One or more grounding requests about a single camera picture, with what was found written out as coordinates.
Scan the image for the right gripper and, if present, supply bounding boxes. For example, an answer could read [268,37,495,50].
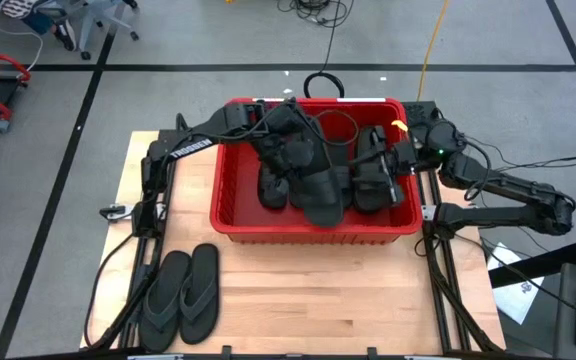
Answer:
[350,125,419,205]

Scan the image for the black rubber flip-flop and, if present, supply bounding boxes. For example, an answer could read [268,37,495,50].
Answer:
[137,249,193,353]
[179,243,221,345]

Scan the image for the red plastic bin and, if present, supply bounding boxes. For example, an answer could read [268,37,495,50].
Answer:
[209,97,425,245]

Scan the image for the black controller box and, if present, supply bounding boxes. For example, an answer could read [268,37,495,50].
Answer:
[400,100,442,132]

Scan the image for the black desk bar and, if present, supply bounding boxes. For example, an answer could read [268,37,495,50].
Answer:
[487,239,576,290]

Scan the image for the grey office chair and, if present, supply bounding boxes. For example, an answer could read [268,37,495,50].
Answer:
[42,0,142,61]

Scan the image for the person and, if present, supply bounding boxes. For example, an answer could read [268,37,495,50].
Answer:
[0,0,77,51]

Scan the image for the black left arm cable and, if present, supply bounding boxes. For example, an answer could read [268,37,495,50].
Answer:
[312,108,360,147]

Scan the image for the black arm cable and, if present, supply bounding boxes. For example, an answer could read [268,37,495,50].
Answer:
[487,153,576,171]
[312,108,360,147]

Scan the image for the coiled black floor cable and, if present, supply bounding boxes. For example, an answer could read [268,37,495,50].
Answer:
[302,0,347,100]

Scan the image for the yellow floor cable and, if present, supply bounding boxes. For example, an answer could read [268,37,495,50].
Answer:
[416,0,450,101]

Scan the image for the black aluminium rig frame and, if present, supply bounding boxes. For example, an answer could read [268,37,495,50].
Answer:
[410,132,504,354]
[90,113,222,351]

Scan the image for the tangled black cable bundle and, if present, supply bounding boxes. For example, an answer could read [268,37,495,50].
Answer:
[275,0,354,29]

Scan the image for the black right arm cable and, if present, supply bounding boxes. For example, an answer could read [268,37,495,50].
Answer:
[487,153,576,171]

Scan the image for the black looping floor cable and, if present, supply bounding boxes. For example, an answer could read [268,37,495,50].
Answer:
[82,232,142,350]

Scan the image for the white floor cable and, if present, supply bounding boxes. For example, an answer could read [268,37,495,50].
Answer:
[0,0,44,71]

